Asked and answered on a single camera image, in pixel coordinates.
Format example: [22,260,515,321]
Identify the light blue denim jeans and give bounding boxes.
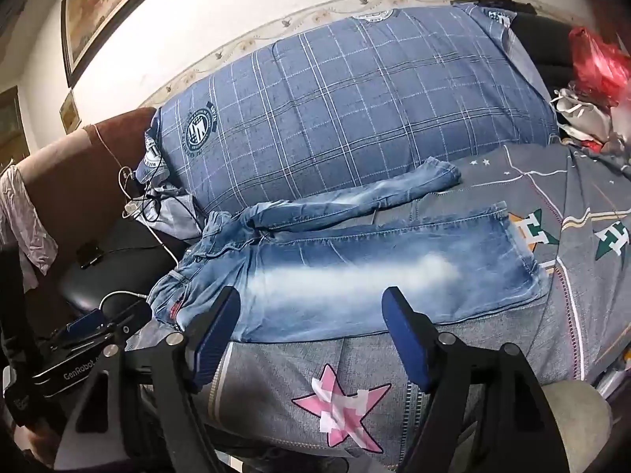
[147,158,547,344]

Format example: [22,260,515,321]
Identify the black leather stool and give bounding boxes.
[58,219,187,314]

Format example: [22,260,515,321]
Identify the grey patterned bed sheet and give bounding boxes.
[127,143,631,469]

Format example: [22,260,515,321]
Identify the pink striped cloth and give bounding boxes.
[1,164,58,292]

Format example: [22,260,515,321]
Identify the brown upholstered headboard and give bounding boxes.
[17,107,156,334]

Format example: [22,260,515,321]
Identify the white crumpled clothes pile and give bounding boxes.
[551,89,630,160]

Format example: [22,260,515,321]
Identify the blue plaid pillow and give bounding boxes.
[136,4,557,212]

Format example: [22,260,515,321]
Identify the red plastic bag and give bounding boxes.
[569,27,630,107]

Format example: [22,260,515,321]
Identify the white charging cable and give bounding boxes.
[91,121,181,316]

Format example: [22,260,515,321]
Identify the small framed wall picture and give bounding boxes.
[59,91,81,134]

